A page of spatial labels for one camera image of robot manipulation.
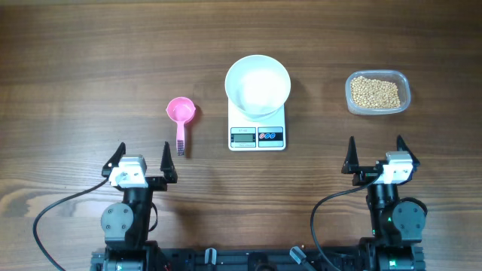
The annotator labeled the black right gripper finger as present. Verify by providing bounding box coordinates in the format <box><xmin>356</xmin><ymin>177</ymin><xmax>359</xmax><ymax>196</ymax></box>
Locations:
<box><xmin>396</xmin><ymin>135</ymin><xmax>420</xmax><ymax>169</ymax></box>
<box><xmin>341</xmin><ymin>136</ymin><xmax>359</xmax><ymax>174</ymax></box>

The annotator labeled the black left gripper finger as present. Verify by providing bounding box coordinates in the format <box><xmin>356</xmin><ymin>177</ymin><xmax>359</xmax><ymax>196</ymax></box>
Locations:
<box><xmin>160</xmin><ymin>142</ymin><xmax>178</xmax><ymax>184</ymax></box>
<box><xmin>101</xmin><ymin>142</ymin><xmax>126</xmax><ymax>178</ymax></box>

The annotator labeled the pink plastic measuring scoop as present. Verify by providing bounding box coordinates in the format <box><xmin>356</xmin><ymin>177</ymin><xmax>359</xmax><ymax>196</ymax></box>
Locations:
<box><xmin>166</xmin><ymin>96</ymin><xmax>196</xmax><ymax>156</ymax></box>

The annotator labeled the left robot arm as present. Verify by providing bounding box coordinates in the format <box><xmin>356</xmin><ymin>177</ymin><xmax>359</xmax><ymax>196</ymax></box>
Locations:
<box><xmin>90</xmin><ymin>142</ymin><xmax>178</xmax><ymax>271</ymax></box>

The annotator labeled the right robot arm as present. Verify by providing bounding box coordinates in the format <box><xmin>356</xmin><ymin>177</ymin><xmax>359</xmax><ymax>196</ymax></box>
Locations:
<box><xmin>341</xmin><ymin>136</ymin><xmax>428</xmax><ymax>271</ymax></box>

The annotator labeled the white digital kitchen scale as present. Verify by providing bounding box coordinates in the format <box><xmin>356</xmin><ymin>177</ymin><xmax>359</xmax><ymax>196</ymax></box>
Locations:
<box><xmin>227</xmin><ymin>101</ymin><xmax>287</xmax><ymax>151</ymax></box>

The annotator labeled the white bowl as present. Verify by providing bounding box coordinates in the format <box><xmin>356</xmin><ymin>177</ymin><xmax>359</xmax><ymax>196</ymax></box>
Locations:
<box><xmin>224</xmin><ymin>55</ymin><xmax>291</xmax><ymax>119</ymax></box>

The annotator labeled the pile of soybeans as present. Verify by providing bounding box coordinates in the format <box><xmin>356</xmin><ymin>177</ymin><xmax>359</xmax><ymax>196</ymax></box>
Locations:
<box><xmin>350</xmin><ymin>76</ymin><xmax>401</xmax><ymax>109</ymax></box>

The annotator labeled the clear plastic container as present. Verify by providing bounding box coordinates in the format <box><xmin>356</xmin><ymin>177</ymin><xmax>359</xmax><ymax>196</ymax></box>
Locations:
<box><xmin>345</xmin><ymin>70</ymin><xmax>411</xmax><ymax>115</ymax></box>

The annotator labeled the right black cable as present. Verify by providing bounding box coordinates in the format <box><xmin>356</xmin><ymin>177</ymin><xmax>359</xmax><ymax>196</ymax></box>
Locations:
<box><xmin>310</xmin><ymin>165</ymin><xmax>384</xmax><ymax>271</ymax></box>

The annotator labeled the black cable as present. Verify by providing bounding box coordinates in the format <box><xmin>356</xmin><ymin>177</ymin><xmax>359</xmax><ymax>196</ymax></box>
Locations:
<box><xmin>310</xmin><ymin>165</ymin><xmax>384</xmax><ymax>271</ymax></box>
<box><xmin>32</xmin><ymin>177</ymin><xmax>110</xmax><ymax>271</ymax></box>

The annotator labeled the left black cable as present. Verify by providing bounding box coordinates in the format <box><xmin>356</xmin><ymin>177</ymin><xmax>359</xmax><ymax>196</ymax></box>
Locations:
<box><xmin>32</xmin><ymin>177</ymin><xmax>110</xmax><ymax>271</ymax></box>

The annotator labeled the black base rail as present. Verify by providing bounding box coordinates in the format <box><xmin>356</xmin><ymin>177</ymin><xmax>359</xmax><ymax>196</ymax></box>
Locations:
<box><xmin>90</xmin><ymin>246</ymin><xmax>426</xmax><ymax>271</ymax></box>

